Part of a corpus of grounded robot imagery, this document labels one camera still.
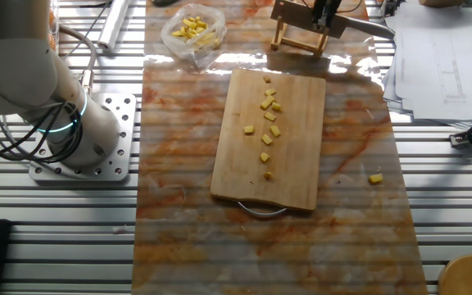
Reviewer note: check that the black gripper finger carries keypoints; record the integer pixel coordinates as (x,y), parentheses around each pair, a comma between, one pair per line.
(333,10)
(319,11)

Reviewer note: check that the steel cleaver knife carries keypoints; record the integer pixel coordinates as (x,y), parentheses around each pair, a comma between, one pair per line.
(297,16)

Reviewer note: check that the wooden knife rack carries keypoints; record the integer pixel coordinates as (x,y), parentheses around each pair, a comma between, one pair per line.
(279,37)

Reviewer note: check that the grey green cloth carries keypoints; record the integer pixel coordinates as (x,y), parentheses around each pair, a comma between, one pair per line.
(164,2)

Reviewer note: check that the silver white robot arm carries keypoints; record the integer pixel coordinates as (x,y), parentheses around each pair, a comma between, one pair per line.
(14,73)

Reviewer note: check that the small yellow potato chunk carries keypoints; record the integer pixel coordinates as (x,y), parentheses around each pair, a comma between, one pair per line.
(249,129)
(375,178)
(276,106)
(269,116)
(270,92)
(266,78)
(266,102)
(266,139)
(275,130)
(264,157)

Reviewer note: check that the brown wooden object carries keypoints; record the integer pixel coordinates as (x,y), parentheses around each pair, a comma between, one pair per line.
(441,3)

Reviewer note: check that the clear bag of potato sticks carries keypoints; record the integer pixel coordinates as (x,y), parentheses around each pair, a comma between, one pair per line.
(197,28)

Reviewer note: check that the stack of white papers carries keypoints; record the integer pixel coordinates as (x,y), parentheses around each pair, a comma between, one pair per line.
(445,82)

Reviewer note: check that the wooden cutting board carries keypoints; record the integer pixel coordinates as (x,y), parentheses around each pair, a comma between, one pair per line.
(293,172)

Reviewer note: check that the white plastic wrap roll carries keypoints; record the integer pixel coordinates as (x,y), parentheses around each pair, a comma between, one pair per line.
(111,28)

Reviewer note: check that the orange marble pattern mat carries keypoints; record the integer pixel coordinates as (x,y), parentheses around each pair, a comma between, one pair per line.
(363,225)

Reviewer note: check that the clear plastic fruit container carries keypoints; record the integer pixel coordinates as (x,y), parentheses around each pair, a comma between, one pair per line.
(54,28)

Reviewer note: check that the orange fruit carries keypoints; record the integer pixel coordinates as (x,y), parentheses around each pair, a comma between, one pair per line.
(51,16)
(51,39)

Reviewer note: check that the wooden mug tree stand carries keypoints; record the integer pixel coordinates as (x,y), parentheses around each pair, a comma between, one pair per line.
(469,276)

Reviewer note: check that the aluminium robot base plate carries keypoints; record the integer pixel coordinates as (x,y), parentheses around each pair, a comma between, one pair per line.
(121,123)

